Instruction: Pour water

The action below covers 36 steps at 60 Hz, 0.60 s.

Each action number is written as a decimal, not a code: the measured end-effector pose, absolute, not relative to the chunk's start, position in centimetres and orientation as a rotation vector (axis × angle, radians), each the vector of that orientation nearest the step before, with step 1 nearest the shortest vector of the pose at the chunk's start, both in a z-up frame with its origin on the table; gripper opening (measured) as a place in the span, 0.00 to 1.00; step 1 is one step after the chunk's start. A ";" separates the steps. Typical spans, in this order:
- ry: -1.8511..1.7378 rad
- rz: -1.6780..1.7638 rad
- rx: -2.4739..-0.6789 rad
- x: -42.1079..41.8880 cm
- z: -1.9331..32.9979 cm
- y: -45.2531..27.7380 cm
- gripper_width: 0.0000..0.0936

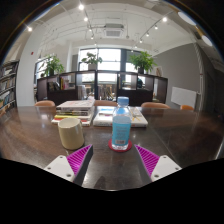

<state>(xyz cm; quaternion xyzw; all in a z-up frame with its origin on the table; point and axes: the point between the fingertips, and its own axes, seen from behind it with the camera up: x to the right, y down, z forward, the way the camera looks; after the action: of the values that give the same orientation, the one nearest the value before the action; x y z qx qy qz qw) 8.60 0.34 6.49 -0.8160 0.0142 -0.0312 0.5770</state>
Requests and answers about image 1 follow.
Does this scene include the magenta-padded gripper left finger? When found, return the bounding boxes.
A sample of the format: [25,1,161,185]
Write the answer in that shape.
[43,144,94,187]

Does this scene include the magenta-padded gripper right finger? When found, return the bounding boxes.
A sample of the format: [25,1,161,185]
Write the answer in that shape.
[134,144,183,183]

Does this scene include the clear blue-capped water bottle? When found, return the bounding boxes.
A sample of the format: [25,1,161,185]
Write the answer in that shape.
[111,96,132,151]

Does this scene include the cream ceramic mug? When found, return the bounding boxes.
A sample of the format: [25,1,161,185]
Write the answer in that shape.
[57,117,85,151]

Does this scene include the yellow-spined book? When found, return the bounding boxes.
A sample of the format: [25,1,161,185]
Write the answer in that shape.
[53,114,94,122]

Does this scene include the dark-spined book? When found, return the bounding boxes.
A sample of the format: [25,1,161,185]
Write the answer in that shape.
[56,109,95,117]

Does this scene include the flat round red coaster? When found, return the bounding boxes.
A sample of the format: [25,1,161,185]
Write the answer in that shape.
[107,139,133,153]

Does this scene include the orange chairs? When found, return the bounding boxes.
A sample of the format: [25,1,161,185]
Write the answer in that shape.
[34,99,195,112]

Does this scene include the white-cover thick book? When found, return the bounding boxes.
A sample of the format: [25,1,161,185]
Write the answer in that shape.
[55,99,96,112]

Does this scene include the large flat blue-cover book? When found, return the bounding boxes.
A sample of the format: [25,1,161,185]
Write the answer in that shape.
[92,105,149,128]

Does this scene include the low dark shelf unit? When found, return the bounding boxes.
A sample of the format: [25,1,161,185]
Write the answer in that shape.
[36,70,169,107]

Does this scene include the tall dark bookshelf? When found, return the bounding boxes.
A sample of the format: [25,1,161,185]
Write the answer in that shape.
[0,59,20,116]

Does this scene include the bushy drooping potted plant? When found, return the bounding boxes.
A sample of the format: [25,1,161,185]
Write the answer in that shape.
[41,54,65,78]

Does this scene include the large dark-potted green plant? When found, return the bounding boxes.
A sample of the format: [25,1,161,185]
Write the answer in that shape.
[128,50,158,74]

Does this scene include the small white-potted plant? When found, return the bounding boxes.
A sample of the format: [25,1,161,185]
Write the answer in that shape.
[80,52,103,71]

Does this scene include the ceiling air conditioner unit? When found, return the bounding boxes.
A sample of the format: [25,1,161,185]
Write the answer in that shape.
[102,23,125,38]

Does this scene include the round white ceiling lamps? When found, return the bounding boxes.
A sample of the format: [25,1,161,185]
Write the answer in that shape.
[178,11,214,47]

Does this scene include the ceiling track spotlights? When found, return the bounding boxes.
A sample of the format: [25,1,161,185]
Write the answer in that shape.
[26,3,169,44]

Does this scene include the white wall board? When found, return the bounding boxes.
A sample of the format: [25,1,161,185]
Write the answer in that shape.
[170,86,198,109]

